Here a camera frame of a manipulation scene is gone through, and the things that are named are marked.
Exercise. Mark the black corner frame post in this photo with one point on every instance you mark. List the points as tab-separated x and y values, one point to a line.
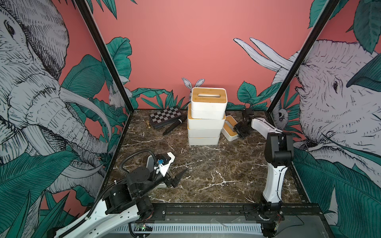
320	23
86	14

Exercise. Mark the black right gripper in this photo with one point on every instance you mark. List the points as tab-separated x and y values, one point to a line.
237	127

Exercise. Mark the folding chess board box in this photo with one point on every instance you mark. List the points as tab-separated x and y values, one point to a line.
164	117

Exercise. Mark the yellow lid tissue box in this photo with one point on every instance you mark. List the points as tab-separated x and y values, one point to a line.
204	133

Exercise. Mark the white vented strip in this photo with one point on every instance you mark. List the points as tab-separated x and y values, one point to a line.
206	228

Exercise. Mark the small bamboo lid tissue box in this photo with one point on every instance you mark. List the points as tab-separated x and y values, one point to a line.
228	129

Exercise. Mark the white bottom tissue box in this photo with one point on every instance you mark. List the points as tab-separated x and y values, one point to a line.
196	141

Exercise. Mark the black corner frame post left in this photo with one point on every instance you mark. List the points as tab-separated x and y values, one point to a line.
86	14

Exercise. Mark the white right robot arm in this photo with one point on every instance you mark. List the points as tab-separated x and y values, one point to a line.
279	154

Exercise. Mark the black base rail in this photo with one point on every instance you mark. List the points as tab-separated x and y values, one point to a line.
250	211

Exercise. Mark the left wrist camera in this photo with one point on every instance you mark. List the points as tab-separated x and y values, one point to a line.
163	163

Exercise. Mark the grey lid tissue box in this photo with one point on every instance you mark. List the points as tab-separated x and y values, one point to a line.
150	166
207	115

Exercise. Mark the large bamboo lid tissue box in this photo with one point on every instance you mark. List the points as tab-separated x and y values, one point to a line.
205	124

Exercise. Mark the black corner frame post right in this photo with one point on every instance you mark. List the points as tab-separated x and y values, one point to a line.
320	23

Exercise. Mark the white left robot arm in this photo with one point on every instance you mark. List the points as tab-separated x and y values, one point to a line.
95	223

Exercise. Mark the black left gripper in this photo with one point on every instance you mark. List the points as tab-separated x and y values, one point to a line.
177	177

